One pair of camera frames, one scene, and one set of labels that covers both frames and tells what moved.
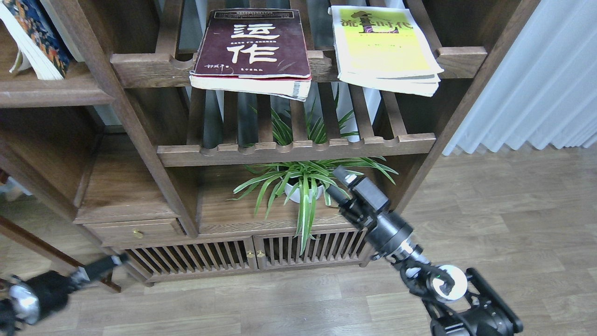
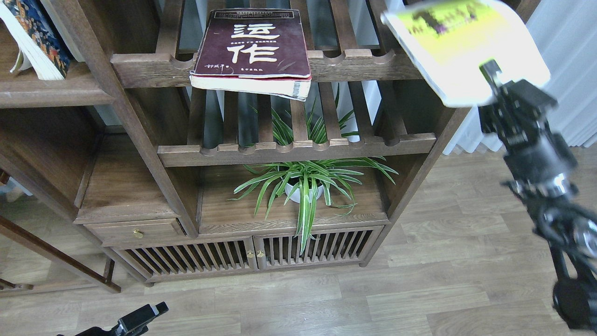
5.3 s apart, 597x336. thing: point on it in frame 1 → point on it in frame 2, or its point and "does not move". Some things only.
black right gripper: [388, 233] → [538, 159]
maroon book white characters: [253, 52] does not move
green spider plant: [307, 179] does not move
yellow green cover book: [385, 48] → [449, 39]
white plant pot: [295, 197] does not move
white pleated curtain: [544, 92] does not move
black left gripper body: [44, 293] → [120, 330]
